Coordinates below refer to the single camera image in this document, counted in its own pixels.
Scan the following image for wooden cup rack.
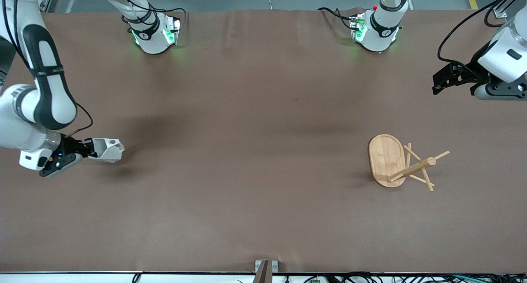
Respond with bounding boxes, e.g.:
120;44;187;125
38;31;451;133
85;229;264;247
368;134;450;192

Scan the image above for black right arm base cable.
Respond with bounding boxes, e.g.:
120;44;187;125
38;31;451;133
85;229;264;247
114;0;189;33

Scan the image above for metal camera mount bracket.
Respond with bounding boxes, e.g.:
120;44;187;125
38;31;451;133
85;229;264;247
254;260;279;283

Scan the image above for black arm base cable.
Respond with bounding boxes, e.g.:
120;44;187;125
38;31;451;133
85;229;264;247
317;7;359;31
114;0;189;33

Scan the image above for white faceted cup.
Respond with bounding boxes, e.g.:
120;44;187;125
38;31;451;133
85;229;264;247
93;138;125;164

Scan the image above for black cable bundle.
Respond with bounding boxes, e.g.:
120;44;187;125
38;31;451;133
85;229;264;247
284;271;527;283

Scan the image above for black left arm base cable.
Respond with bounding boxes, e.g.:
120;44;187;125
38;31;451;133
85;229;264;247
317;7;359;31

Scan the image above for brown table mat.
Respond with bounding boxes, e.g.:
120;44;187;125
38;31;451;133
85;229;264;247
0;9;527;274

